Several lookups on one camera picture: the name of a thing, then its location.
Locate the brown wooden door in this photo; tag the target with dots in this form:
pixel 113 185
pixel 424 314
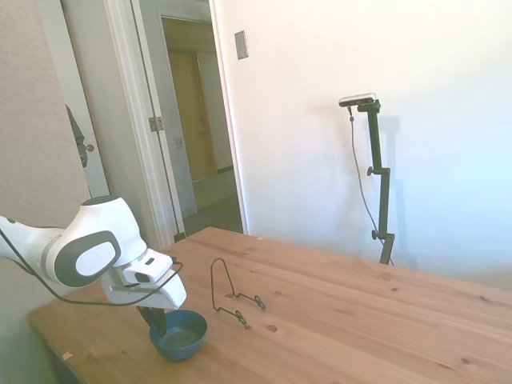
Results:
pixel 196 120

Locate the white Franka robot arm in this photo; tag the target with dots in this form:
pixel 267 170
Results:
pixel 100 224

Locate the round metal door knob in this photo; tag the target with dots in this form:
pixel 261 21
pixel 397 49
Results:
pixel 90 148

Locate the white open door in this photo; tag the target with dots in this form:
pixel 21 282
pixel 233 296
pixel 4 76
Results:
pixel 168 168

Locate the dark blue bowl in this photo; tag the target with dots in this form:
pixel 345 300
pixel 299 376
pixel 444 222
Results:
pixel 182 340

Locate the grey wall switch plate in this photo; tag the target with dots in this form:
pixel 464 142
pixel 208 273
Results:
pixel 241 45

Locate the black camera stand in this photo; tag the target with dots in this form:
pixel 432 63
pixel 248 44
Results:
pixel 384 200

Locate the silver exterior camera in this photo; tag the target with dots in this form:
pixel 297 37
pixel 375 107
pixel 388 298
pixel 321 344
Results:
pixel 357 99

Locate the metal door hinge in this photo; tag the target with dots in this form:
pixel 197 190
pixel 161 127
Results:
pixel 156 122

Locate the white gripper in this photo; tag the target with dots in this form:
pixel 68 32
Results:
pixel 160 296

